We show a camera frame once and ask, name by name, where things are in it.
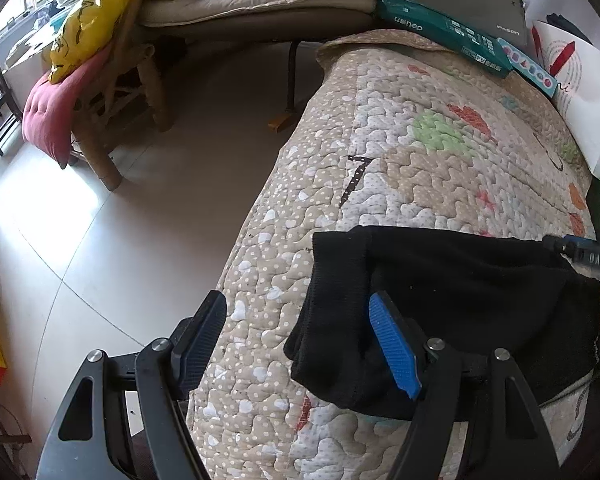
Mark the quilted patterned bedspread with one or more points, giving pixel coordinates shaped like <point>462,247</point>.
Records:
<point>401,133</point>

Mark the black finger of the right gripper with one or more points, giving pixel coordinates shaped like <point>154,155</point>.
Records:
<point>578,249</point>

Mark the black pants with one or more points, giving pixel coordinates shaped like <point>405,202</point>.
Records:
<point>476,293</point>

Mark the yellow printed bag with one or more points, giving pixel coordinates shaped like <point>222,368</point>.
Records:
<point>87,29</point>

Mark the light blue toy box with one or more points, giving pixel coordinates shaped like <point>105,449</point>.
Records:
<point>530,70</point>

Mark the white paper shopping bag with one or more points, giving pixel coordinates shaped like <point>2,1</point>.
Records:
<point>566,39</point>

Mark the pink seat cushion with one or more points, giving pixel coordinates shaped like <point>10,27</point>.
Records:
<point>48,113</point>

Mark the green paper ream package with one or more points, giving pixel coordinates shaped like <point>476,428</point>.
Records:
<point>449,33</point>

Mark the wooden bamboo chair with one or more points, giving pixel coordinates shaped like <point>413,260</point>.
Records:
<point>129,73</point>

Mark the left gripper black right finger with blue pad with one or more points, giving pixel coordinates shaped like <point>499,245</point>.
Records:
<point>507,437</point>

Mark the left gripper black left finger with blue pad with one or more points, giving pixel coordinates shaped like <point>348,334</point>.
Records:
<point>90,436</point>

